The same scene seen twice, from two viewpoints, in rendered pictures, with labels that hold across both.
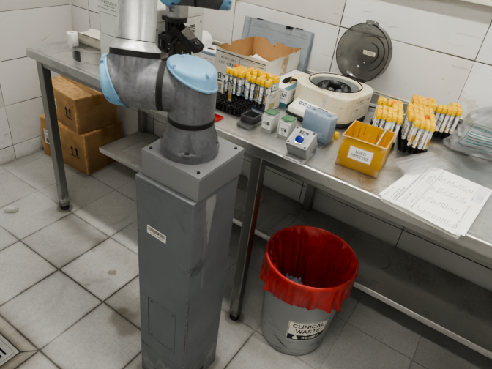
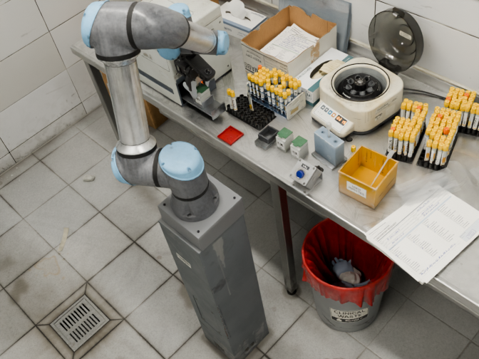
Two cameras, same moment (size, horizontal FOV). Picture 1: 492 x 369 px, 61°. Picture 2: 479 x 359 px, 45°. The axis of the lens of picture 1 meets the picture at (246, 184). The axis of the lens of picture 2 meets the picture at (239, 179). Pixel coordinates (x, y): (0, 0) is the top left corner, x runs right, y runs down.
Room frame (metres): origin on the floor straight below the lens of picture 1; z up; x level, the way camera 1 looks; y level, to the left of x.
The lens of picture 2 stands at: (-0.05, -0.44, 2.34)
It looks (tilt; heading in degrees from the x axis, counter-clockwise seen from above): 49 degrees down; 24
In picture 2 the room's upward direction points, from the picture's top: 12 degrees counter-clockwise
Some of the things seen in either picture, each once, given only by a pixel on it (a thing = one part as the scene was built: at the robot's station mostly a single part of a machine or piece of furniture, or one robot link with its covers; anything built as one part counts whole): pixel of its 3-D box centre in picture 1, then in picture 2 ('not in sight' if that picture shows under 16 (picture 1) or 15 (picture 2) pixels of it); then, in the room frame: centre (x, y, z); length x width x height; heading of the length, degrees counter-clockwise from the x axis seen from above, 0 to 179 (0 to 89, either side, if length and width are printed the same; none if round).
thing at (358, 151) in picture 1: (365, 148); (367, 177); (1.14, -0.34, 0.93); 0.13 x 0.13 x 0.10; 65
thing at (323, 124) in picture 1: (318, 127); (328, 147); (1.25, -0.21, 0.92); 0.10 x 0.07 x 0.10; 53
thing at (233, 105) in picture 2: (228, 91); (249, 102); (1.42, 0.11, 0.93); 0.17 x 0.09 x 0.11; 61
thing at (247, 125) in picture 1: (250, 118); (268, 135); (1.30, 0.01, 0.89); 0.09 x 0.05 x 0.04; 151
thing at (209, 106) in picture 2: not in sight; (199, 98); (1.43, 0.31, 0.92); 0.21 x 0.07 x 0.05; 61
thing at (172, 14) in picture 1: (176, 10); not in sight; (1.43, 0.31, 1.18); 0.08 x 0.08 x 0.05
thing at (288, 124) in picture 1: (287, 127); (299, 148); (1.24, -0.11, 0.91); 0.05 x 0.04 x 0.07; 151
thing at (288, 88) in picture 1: (293, 85); (324, 75); (1.61, -0.13, 0.92); 0.24 x 0.12 x 0.10; 151
